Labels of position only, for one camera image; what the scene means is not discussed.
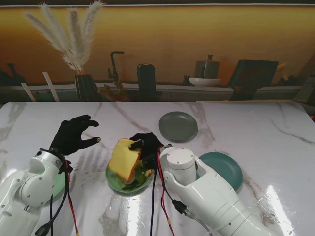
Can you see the green lettuce leaf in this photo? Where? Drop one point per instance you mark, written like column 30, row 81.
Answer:
column 139, row 178

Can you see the dark green ribbed vase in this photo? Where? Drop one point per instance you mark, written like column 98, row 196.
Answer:
column 85, row 87

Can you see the black kitchen faucet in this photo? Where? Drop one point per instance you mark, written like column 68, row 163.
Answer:
column 113, row 66

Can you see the short white stick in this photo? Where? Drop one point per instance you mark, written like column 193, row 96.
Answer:
column 28, row 92

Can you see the yellow plush toy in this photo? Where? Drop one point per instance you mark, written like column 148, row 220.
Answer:
column 115, row 93

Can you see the light green egg plate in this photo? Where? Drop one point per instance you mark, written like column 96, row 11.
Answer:
column 57, row 184

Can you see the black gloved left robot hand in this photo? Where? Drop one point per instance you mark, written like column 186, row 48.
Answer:
column 69, row 137

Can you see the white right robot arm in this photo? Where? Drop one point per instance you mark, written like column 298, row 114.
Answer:
column 201, row 191

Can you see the white bowl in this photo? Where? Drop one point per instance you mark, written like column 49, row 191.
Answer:
column 204, row 81

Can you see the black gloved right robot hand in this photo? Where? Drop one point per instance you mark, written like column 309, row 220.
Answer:
column 147, row 145

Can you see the black cylindrical canister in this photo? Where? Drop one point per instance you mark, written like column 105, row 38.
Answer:
column 146, row 82

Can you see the dark leaning board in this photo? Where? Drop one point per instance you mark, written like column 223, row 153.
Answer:
column 253, row 73

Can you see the fried egg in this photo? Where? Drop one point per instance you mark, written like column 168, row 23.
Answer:
column 129, row 182

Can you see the small dark bottles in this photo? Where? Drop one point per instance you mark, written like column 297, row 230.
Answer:
column 186, row 80

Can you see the long white stick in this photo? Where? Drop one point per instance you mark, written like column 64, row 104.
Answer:
column 50, row 86

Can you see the teal round plate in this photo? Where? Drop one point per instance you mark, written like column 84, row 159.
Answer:
column 224, row 169

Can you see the grey round plate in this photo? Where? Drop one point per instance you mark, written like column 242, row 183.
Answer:
column 178, row 126

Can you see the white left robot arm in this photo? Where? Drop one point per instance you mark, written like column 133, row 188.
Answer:
column 29, row 182

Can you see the grey lidded pot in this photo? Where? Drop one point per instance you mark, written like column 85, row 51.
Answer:
column 208, row 68

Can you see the white pampas grass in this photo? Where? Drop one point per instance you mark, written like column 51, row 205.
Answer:
column 73, row 37

